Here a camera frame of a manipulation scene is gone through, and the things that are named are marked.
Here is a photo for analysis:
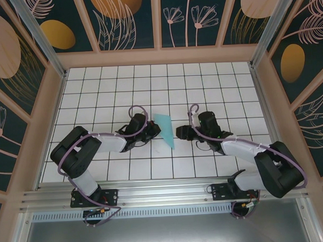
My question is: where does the teal cloth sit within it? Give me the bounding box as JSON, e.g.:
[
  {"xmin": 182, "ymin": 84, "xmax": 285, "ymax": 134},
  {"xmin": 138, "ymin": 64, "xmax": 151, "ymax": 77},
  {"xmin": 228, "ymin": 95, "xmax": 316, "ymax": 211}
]
[{"xmin": 152, "ymin": 113, "xmax": 176, "ymax": 151}]

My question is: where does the grey metal sheet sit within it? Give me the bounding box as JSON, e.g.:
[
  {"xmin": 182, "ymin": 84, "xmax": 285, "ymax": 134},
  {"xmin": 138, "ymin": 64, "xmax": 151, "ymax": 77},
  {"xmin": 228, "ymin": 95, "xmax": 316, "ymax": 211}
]
[{"xmin": 21, "ymin": 211, "xmax": 320, "ymax": 242}]

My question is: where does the yellow power connector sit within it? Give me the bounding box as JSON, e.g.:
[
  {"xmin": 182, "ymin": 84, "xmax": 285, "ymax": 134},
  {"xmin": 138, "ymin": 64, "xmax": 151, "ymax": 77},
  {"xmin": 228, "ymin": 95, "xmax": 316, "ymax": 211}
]
[{"xmin": 241, "ymin": 201, "xmax": 260, "ymax": 210}]

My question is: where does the small black controller board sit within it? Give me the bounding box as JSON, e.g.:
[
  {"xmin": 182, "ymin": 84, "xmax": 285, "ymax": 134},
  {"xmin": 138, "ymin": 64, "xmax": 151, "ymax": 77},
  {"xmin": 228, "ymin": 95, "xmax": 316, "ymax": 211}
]
[{"xmin": 83, "ymin": 208, "xmax": 107, "ymax": 216}]

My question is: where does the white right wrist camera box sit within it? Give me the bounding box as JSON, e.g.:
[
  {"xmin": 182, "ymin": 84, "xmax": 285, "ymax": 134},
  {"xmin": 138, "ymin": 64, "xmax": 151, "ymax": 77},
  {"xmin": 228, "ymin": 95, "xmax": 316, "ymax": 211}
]
[{"xmin": 190, "ymin": 110, "xmax": 202, "ymax": 127}]

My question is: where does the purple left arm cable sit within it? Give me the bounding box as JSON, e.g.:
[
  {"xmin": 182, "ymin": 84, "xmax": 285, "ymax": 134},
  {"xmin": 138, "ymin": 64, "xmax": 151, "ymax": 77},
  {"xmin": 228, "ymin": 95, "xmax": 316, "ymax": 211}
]
[{"xmin": 56, "ymin": 104, "xmax": 153, "ymax": 229}]

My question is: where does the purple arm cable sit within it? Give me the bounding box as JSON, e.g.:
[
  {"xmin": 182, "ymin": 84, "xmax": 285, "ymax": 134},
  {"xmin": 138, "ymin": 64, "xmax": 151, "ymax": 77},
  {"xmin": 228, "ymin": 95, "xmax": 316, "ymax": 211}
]
[
  {"xmin": 187, "ymin": 100, "xmax": 308, "ymax": 222},
  {"xmin": 56, "ymin": 104, "xmax": 153, "ymax": 229}
]

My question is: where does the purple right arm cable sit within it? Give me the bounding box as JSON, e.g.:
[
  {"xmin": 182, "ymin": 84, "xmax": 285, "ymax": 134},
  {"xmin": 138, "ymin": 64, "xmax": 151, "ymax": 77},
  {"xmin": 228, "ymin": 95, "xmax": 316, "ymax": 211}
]
[{"xmin": 187, "ymin": 100, "xmax": 308, "ymax": 222}]

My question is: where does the long aluminium base rail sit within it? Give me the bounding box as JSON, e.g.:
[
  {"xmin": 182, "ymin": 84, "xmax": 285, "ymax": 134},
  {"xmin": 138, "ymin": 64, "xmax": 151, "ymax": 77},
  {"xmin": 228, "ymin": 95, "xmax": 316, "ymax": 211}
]
[{"xmin": 19, "ymin": 174, "xmax": 310, "ymax": 211}]

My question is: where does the aluminium side rail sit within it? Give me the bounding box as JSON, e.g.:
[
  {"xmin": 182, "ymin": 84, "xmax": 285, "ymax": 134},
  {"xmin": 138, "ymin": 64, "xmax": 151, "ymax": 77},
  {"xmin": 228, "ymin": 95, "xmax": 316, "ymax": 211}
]
[{"xmin": 250, "ymin": 63, "xmax": 295, "ymax": 180}]

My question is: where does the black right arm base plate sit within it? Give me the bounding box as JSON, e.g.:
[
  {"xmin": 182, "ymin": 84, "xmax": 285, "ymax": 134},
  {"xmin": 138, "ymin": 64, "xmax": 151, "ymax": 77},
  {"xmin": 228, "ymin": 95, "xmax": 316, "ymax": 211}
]
[{"xmin": 211, "ymin": 181, "xmax": 260, "ymax": 202}]

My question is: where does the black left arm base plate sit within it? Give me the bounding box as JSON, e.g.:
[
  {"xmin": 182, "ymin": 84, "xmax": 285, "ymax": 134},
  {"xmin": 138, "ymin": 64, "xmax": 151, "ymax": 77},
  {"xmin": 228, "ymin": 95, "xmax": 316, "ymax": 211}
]
[{"xmin": 70, "ymin": 188, "xmax": 120, "ymax": 209}]

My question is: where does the slotted grey cable duct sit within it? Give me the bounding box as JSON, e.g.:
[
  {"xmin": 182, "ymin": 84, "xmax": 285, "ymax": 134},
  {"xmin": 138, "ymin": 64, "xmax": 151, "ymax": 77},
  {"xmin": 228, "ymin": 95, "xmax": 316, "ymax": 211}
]
[{"xmin": 31, "ymin": 205, "xmax": 234, "ymax": 222}]

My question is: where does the wall panel with pink flowers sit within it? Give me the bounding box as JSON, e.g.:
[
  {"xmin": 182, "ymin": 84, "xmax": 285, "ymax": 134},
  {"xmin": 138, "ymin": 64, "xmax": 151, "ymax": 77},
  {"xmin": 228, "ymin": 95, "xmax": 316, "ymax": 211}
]
[{"xmin": 160, "ymin": 0, "xmax": 235, "ymax": 49}]

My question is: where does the dark wall panel, orange oval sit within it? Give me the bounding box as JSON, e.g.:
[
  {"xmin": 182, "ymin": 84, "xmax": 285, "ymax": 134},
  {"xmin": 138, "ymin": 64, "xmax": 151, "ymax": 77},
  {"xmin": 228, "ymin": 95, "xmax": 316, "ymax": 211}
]
[
  {"xmin": 265, "ymin": 0, "xmax": 323, "ymax": 105},
  {"xmin": 27, "ymin": 0, "xmax": 94, "ymax": 55}
]

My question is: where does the wall panel with leaf outlines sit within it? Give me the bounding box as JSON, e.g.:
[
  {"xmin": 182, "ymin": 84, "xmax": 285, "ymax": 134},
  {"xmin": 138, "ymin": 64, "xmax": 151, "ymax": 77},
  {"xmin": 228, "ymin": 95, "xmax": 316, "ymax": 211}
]
[{"xmin": 292, "ymin": 64, "xmax": 323, "ymax": 178}]

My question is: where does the aluminium corner post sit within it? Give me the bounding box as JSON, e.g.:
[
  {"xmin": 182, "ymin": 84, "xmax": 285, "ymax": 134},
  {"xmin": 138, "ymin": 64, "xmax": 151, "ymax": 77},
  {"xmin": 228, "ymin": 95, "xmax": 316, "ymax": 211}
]
[
  {"xmin": 247, "ymin": 0, "xmax": 301, "ymax": 68},
  {"xmin": 10, "ymin": 0, "xmax": 68, "ymax": 81}
]

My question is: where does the wall panel with pink circle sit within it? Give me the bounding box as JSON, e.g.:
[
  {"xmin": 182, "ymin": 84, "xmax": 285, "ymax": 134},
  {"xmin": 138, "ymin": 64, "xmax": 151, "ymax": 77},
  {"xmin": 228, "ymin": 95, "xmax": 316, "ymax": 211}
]
[
  {"xmin": 0, "ymin": 0, "xmax": 48, "ymax": 118},
  {"xmin": 221, "ymin": 0, "xmax": 284, "ymax": 45}
]

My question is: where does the wall panel with single flower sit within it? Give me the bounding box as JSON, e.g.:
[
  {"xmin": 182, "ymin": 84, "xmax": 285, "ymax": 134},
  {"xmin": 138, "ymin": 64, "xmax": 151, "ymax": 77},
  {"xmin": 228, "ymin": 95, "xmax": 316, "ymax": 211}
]
[{"xmin": 0, "ymin": 85, "xmax": 31, "ymax": 193}]

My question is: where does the aluminium frame bar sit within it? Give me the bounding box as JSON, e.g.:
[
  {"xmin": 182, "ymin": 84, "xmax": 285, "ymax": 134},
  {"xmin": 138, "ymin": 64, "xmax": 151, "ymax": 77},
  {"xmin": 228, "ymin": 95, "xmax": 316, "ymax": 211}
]
[
  {"xmin": 296, "ymin": 197, "xmax": 323, "ymax": 242},
  {"xmin": 9, "ymin": 210, "xmax": 35, "ymax": 242}
]

